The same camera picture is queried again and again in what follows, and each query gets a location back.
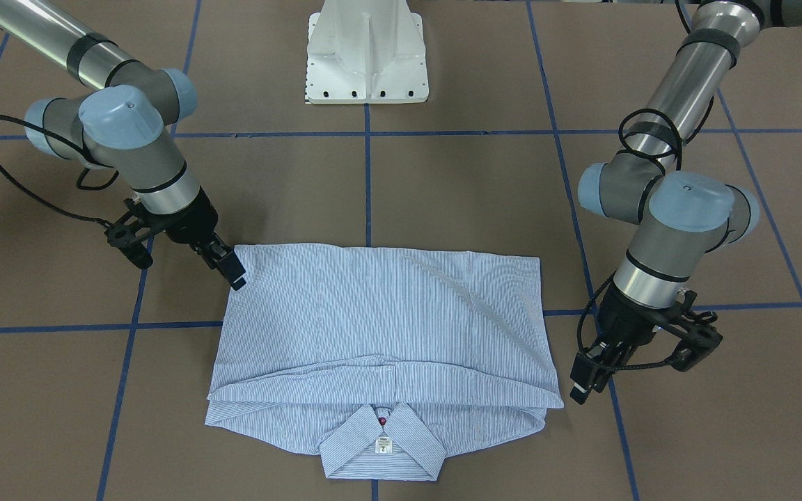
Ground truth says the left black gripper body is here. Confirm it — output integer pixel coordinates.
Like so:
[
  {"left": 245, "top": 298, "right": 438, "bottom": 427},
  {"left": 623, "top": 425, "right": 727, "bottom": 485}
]
[{"left": 592, "top": 285, "right": 673, "bottom": 369}]

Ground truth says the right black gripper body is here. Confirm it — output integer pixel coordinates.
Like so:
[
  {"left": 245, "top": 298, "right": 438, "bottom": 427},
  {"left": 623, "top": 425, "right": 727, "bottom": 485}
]
[{"left": 164, "top": 189, "right": 221, "bottom": 255}]

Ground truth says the light blue striped shirt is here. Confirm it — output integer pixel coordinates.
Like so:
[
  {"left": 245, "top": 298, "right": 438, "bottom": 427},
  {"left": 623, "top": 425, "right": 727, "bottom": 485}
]
[{"left": 205, "top": 244, "right": 564, "bottom": 482}]

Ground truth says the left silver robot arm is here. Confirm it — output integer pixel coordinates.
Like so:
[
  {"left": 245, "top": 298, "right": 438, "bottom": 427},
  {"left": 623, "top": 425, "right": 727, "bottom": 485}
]
[{"left": 570, "top": 1, "right": 802, "bottom": 405}]

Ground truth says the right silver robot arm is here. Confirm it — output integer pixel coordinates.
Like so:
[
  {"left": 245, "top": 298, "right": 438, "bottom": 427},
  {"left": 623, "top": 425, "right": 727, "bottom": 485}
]
[{"left": 0, "top": 1, "right": 245, "bottom": 289}]

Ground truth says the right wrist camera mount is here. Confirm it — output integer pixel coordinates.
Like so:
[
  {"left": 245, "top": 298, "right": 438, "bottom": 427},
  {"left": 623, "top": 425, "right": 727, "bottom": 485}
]
[{"left": 104, "top": 198, "right": 165, "bottom": 270}]

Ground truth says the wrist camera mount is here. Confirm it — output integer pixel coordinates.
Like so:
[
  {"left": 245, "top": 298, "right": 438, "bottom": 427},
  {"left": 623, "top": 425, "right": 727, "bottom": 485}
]
[
  {"left": 659, "top": 289, "right": 723, "bottom": 373},
  {"left": 104, "top": 198, "right": 165, "bottom": 270}
]

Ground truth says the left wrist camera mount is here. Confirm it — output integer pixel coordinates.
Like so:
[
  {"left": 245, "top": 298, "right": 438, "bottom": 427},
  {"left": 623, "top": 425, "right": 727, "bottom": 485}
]
[{"left": 659, "top": 289, "right": 723, "bottom": 373}]

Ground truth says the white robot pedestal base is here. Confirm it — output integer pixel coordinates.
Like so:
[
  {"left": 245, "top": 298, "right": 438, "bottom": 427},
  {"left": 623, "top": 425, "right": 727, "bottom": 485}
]
[{"left": 305, "top": 1, "right": 430, "bottom": 105}]

